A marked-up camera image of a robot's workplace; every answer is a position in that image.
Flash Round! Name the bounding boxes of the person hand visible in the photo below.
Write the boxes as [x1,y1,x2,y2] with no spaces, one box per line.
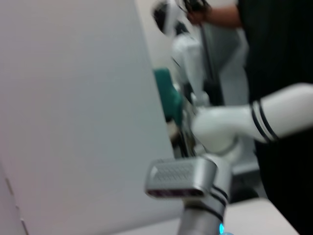
[186,6,213,25]

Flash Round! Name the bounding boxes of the person bare forearm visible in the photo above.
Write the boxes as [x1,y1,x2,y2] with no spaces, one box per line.
[207,4,244,29]

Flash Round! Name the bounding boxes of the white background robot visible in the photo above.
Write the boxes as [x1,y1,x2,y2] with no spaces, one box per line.
[151,0,211,105]

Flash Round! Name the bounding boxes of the teal chair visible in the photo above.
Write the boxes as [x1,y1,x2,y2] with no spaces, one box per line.
[153,68,183,123]

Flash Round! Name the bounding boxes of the person in black shirt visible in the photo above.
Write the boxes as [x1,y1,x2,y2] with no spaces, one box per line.
[236,0,313,235]

